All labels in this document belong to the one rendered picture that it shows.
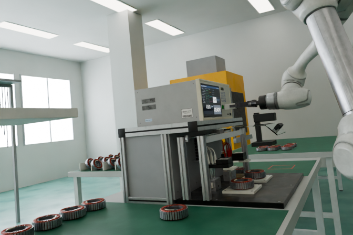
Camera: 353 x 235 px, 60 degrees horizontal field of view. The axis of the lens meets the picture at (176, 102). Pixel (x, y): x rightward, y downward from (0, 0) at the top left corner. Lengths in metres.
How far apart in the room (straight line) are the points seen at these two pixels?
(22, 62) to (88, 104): 2.21
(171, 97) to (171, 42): 6.44
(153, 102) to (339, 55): 0.91
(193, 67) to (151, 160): 4.39
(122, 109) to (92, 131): 3.87
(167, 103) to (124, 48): 4.22
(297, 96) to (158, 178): 0.78
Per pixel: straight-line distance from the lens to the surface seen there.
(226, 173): 1.77
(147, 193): 1.53
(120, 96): 5.69
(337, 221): 3.19
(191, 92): 1.50
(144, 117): 1.64
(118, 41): 5.84
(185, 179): 1.41
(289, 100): 1.60
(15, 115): 1.05
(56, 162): 8.91
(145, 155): 1.50
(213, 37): 7.47
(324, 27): 1.16
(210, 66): 5.63
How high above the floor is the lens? 1.10
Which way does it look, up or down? 4 degrees up
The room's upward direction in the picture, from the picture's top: 6 degrees counter-clockwise
